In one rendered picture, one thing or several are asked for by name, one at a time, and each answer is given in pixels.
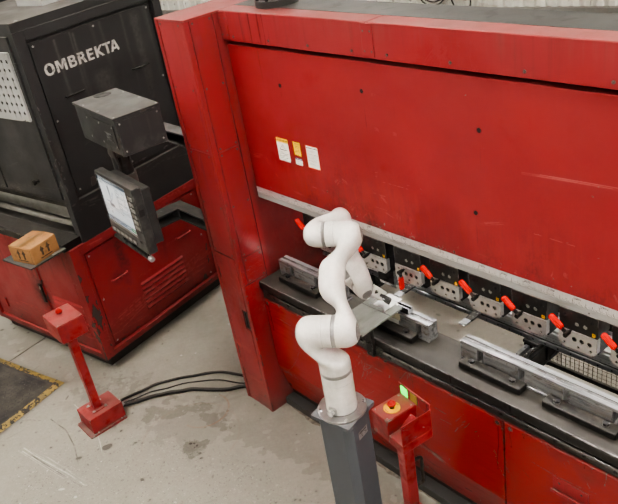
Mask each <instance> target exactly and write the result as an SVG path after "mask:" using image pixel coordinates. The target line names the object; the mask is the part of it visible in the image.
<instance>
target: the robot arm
mask: <svg viewBox="0 0 618 504"><path fill-rule="evenodd" d="M303 238H304V241H305V242H306V243H307V244H308V245H309V246H312V247H318V248H321V247H336V249H335V250H334V251H333V252H332V253H331V254H330V255H329V256H327V257H326V258H325V259H324V260H323V261H322V262H321V264H320V267H319V276H318V287H319V292H320V294H321V296H322V298H323V299H324V300H325V301H326V302H327V303H329V304H330V305H331V306H333V307H334V308H335V310H336V314H335V315H310V316H305V317H303V318H301V319H300V320H299V321H298V323H297V325H296V328H295V336H296V337H295V338H296V340H297V342H298V344H299V346H300V347H301V348H302V349H303V350H304V351H305V352H306V353H307V354H308V355H309V356H310V357H312V358H313V359H314V360H315V361H317V363H318V365H319V370H320V375H321V380H322V386H323V391H324V398H322V400H321V401H320V402H319V405H318V413H319V416H320V418H321V419H322V420H324V421H325V422H327V423H329V424H333V425H346V424H350V423H353V422H355V421H357V420H358V419H360V418H361V417H362V416H363V415H364V413H365V412H366V409H367V402H366V399H365V398H364V396H363V395H361V394H360V393H358V392H356V391H355V385H354V378H353V372H352V366H351V360H350V357H349V355H348V354H347V353H346V352H345V351H343V350H342V349H340V348H348V347H352V346H354V345H355V344H356V343H357V342H358V341H359V339H360V326H359V324H358V322H357V320H356V318H355V315H354V314H353V312H352V310H351V308H350V306H349V303H348V301H347V297H346V291H345V285H346V286H348V287H349V288H350V289H351V290H352V291H353V292H354V293H355V294H356V295H357V296H358V297H359V298H361V299H368V298H369V297H370V296H371V297H373V298H375V299H377V300H380V301H384V302H385V303H386V304H388V305H389V304H390V303H391V300H392V299H391V298H390V297H388V296H386V295H385V294H386V293H387V292H386V291H384V290H383V289H381V288H379V287H378V286H376V285H374V284H373V282H372V280H371V276H370V273H369V270H368V268H367V266H366V264H365V262H364V260H363V259H362V257H361V255H360V253H359V251H358V249H359V247H360V246H361V243H362V240H363V232H362V229H361V227H360V225H359V224H358V223H356V222H354V221H352V218H351V215H350V213H349V212H348V211H347V210H346V209H344V208H342V207H338V208H335V209H334V210H333V211H331V212H330V213H328V214H325V215H322V216H319V217H317V218H315V219H313V220H311V221H310V222H309V223H308V224H307V225H306V226H305V228H304V230H303ZM383 298H384V299H383Z"/></svg>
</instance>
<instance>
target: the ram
mask: <svg viewBox="0 0 618 504"><path fill-rule="evenodd" d="M227 46H228V51H229V55H230V60H231V65H232V70H233V75H234V80H235V84H236V89H237V94H238V99H239V104H240V109H241V114H242V118H243V123H244V128H245V133H246V138H247V143H248V147H249V152H250V157H251V162H252V167H253V172H254V177H255V181H256V186H257V187H260V188H263V189H266V190H269V191H272V192H275V193H278V194H280V195H283V196H286V197H289V198H292V199H295V200H298V201H301V202H304V203H306V204H309V205H312V206H315V207H318V208H321V209H324V210H327V211H329V212H331V211H333V210H334V209H335V208H338V207H342V208H344V209H346V210H347V211H348V212H349V213H350V215H351V218H352V219H353V220H355V221H358V222H361V223H364V224H367V225H370V226H373V227H376V228H379V229H381V230H384V231H387V232H390V233H393V234H396V235H399V236H402V237H405V238H407V239H410V240H413V241H416V242H419V243H422V244H425V245H428V246H430V247H433V248H436V249H439V250H442V251H445V252H448V253H451V254H454V255H456V256H459V257H462V258H465V259H468V260H471V261H474V262H477V263H480V264H482V265H485V266H488V267H491V268H494V269H497V270H500V271H503V272H506V273H508V274H511V275H514V276H517V277H520V278H523V279H526V280H529V281H531V282H534V283H537V284H540V285H543V286H546V287H549V288H552V289H555V290H557V291H560V292H563V293H566V294H569V295H572V296H575V297H578V298H581V299H583V300H586V301H589V302H592V303H595V304H598V305H601V306H604V307H607V308H609V309H612V310H615V311H618V90H612V89H604V88H596V87H588V86H580V85H573V84H565V83H557V82H549V81H541V80H533V79H525V78H517V77H510V76H502V75H494V74H486V73H478V72H470V71H462V70H455V69H447V68H439V67H431V66H423V65H415V64H407V63H400V62H392V61H384V60H376V59H370V58H369V59H368V58H360V57H352V56H344V55H337V54H329V53H321V52H313V51H305V50H297V49H289V48H281V47H274V46H266V45H258V44H250V43H242V42H231V43H228V44H227ZM276 137H278V138H282V139H286V140H287V142H288V148H289V153H290V159H291V162H287V161H284V160H281V159H280V158H279V152H278V147H277V142H276ZM292 141H294V142H297V143H299V144H300V150H301V156H302V157H301V156H297V155H295V154H294V148H293V142H292ZM305 145H308V146H312V147H316V148H317V149H318V155H319V162H320V168H321V171H319V170H316V169H312V168H309V167H308V161H307V155H306V149H305ZM295 157H296V158H299V159H302V162H303V166H301V165H298V164H296V159H295ZM362 232H363V235H366V236H369V237H371V238H374V239H377V240H380V241H383V242H385V243H388V244H391V245H394V246H396V247H399V248H402V249H405V250H407V251H410V252H413V253H416V254H418V255H421V256H424V257H427V258H430V259H432V260H435V261H438V262H441V263H443V264H446V265H449V266H452V267H454V268H457V269H460V270H463V271H466V272H468V273H471V274H474V275H477V276H479V277H482V278H485V279H488V280H490V281H493V282H496V283H499V284H501V285H504V286H507V287H510V288H513V289H515V290H518V291H521V292H524V293H526V294H529V295H532V296H535V297H537V298H540V299H543V300H546V301H548V302H551V303H554V304H557V305H560V306H562V307H565V308H568V309H571V310H573V311H576V312H579V313H582V314H584V315H587V316H590V317H593V318H595V319H598V320H601V321H604V322H607V323H609V324H612V325H615V326H618V319H615V318H612V317H609V316H607V315H604V314H601V313H598V312H595V311H593V310H590V309H587V308H584V307H581V306H578V305H576V304H573V303H570V302H567V301H564V300H561V299H559V298H556V297H553V296H550V295H547V294H545V293H542V292H539V291H536V290H533V289H530V288H528V287H525V286H522V285H519V284H516V283H514V282H511V281H508V280H505V279H502V278H499V277H497V276H494V275H491V274H488V273H485V272H483V271H480V270H477V269H474V268H471V267H468V266H466V265H463V264H460V263H457V262H454V261H451V260H449V259H446V258H443V257H440V256H437V255H435V254H432V253H429V252H426V251H423V250H420V249H418V248H415V247H412V246H409V245H406V244H404V243H401V242H398V241H395V240H392V239H389V238H387V237H384V236H381V235H378V234H375V233H373V232H370V231H367V230H364V229H362Z"/></svg>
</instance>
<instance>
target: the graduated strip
mask: <svg viewBox="0 0 618 504"><path fill-rule="evenodd" d="M256 187H257V186H256ZM257 192H260V193H262V194H265V195H268V196H271V197H274V198H277V199H279V200H282V201H285V202H288V203H291V204H294V205H296V206H299V207H302V208H305V209H308V210H310V211H313V212H316V213H319V214H322V215H325V214H328V213H330V212H329V211H327V210H324V209H321V208H318V207H315V206H312V205H309V204H306V203H304V202H301V201H298V200H295V199H292V198H289V197H286V196H283V195H280V194H278V193H275V192H272V191H269V190H266V189H263V188H260V187H257ZM352 221H354V222H356V223H358V224H359V225H360V227H361V229H364V230H367V231H370V232H373V233H375V234H378V235H381V236H384V237H387V238H389V239H392V240H395V241H398V242H401V243H404V244H406V245H409V246H412V247H415V248H418V249H420V250H423V251H426V252H429V253H432V254H435V255H437V256H440V257H443V258H446V259H449V260H451V261H454V262H457V263H460V264H463V265H466V266H468V267H471V268H474V269H477V270H480V271H483V272H485V273H488V274H491V275H494V276H497V277H499V278H502V279H505V280H508V281H511V282H514V283H516V284H519V285H522V286H525V287H528V288H530V289H533V290H536V291H539V292H542V293H545V294H547V295H550V296H553V297H556V298H559V299H561V300H564V301H567V302H570V303H573V304H576V305H578V306H581V307H584V308H587V309H590V310H593V311H595V312H598V313H601V314H604V315H607V316H609V317H612V318H615V319H618V311H615V310H612V309H609V308H607V307H604V306H601V305H598V304H595V303H592V302H589V301H586V300H583V299H581V298H578V297H575V296H572V295H569V294H566V293H563V292H560V291H557V290H555V289H552V288H549V287H546V286H543V285H540V284H537V283H534V282H531V281H529V280H526V279H523V278H520V277H517V276H514V275H511V274H508V273H506V272H503V271H500V270H497V269H494V268H491V267H488V266H485V265H482V264H480V263H477V262H474V261H471V260H468V259H465V258H462V257H459V256H456V255H454V254H451V253H448V252H445V251H442V250H439V249H436V248H433V247H430V246H428V245H425V244H422V243H419V242H416V241H413V240H410V239H407V238H405V237H402V236H399V235H396V234H393V233H390V232H387V231H384V230H381V229H379V228H376V227H373V226H370V225H367V224H364V223H361V222H358V221H355V220H353V219H352Z"/></svg>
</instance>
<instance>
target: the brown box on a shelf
mask: <svg viewBox="0 0 618 504"><path fill-rule="evenodd" d="M8 248H9V250H10V253H11V255H10V256H8V257H6V258H5V259H3V261H4V262H7V263H10V264H13V265H16V266H19V267H22V268H25V269H28V270H33V269H35V268H37V267H38V266H40V265H42V264H43V263H45V262H47V261H48V260H50V259H52V258H54V257H55V256H57V255H59V254H60V253H62V252H64V251H66V248H65V247H62V246H59V245H58V243H57V240H56V237H55V235H54V234H52V233H48V232H45V231H33V230H32V231H31V232H29V233H28V234H26V235H24V236H23V237H21V238H19V239H18V240H16V241H15V242H13V243H11V244H10V245H8Z"/></svg>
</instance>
